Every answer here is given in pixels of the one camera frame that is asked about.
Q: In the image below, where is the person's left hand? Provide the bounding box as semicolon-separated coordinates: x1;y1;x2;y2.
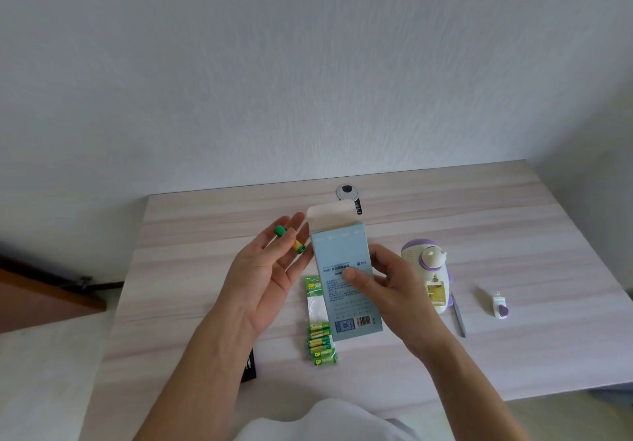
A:
217;212;315;338

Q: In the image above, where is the person's right hand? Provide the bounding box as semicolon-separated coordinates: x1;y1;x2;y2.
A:
342;243;449;358

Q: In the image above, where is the green yellow battery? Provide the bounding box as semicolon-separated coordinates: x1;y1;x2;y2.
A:
274;224;307;255

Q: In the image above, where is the light blue cardboard box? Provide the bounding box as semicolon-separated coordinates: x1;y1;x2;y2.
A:
306;200;384;342

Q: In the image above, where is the person's left forearm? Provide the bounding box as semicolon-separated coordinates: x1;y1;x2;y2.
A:
133;307;260;441

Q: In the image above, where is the person's right forearm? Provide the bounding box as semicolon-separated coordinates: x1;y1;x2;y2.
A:
409;327;533;441

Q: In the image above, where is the green battery blister pack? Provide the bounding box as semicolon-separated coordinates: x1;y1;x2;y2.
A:
304;276;338;368

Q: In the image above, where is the white purple toy device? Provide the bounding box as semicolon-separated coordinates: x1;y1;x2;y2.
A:
400;238;455;315

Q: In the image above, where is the grey screwdriver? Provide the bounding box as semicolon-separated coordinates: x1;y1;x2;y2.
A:
448;291;467;339

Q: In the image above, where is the black flat object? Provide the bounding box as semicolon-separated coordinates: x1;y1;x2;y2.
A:
240;349;258;384

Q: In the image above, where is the person's white clothing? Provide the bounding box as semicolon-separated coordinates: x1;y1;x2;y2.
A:
232;398;422;441

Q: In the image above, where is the brown wooden furniture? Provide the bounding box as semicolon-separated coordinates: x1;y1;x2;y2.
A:
0;255;107;334

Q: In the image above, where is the round grey cable grommet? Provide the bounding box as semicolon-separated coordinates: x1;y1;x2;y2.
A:
336;184;364;215

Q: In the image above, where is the black metal bracket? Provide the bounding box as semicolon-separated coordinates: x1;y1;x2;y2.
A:
63;277;125;292

